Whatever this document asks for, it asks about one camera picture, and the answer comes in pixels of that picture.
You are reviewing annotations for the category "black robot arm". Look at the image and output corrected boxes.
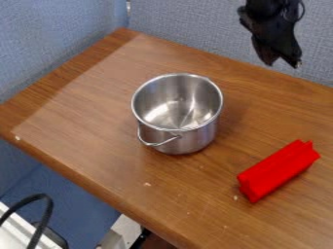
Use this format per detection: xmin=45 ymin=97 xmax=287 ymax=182
xmin=236 ymin=0 xmax=306 ymax=68

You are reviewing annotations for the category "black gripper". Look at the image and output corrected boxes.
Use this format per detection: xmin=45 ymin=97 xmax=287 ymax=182
xmin=236 ymin=5 xmax=303 ymax=68

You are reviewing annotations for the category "metal pot with handle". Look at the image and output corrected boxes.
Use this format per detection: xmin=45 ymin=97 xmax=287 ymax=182
xmin=131 ymin=73 xmax=223 ymax=155

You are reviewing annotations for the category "red block object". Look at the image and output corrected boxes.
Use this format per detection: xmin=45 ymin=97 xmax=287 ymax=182
xmin=236 ymin=140 xmax=319 ymax=202

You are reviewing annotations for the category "black cable loop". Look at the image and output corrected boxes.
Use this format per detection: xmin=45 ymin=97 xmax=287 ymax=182
xmin=0 ymin=193 xmax=54 ymax=249

